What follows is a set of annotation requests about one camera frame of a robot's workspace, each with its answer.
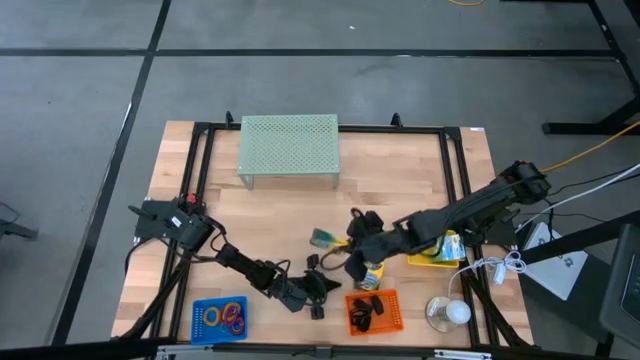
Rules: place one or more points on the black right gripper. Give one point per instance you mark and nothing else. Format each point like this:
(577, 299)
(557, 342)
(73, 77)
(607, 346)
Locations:
(387, 242)

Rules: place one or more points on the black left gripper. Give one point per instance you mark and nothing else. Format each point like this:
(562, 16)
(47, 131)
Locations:
(305, 292)

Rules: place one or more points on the black wide elastic band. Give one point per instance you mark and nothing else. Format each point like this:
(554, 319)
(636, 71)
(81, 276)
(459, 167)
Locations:
(360, 322)
(376, 305)
(361, 305)

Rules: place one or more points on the yellow plastic basket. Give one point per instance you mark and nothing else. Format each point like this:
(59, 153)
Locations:
(422, 261)

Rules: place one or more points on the orange plastic basket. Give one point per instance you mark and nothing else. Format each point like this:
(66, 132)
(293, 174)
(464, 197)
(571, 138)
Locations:
(392, 322)

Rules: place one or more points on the green white crayon box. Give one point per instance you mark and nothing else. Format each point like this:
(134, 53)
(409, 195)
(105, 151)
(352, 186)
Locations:
(452, 248)

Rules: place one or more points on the green perforated metal shelf riser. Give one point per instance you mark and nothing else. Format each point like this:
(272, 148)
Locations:
(290, 145)

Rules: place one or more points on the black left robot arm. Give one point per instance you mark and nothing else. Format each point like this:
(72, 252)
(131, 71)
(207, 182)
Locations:
(245, 265)

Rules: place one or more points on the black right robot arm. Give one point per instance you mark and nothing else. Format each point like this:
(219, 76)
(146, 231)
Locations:
(465, 210)

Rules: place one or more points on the blue plastic basket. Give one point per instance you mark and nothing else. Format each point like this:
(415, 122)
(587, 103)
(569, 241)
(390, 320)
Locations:
(200, 335)

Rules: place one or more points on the red button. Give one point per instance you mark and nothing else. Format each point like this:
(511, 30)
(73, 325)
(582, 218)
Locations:
(191, 199)

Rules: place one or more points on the white table label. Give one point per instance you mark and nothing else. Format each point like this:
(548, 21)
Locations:
(477, 129)

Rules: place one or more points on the black beam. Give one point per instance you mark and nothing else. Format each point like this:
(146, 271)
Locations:
(580, 240)

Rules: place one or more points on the dark grey cabinet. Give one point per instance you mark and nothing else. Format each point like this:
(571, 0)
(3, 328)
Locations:
(625, 285)

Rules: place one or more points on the grey chair foot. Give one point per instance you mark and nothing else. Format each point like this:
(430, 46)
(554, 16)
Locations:
(17, 231)

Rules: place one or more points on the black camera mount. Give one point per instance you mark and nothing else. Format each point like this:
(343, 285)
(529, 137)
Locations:
(323, 351)

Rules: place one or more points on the black aluminium rig frame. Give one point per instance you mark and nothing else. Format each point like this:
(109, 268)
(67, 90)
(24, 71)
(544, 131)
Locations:
(240, 127)

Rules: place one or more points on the black desk frame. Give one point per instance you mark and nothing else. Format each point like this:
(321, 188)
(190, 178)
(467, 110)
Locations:
(615, 50)

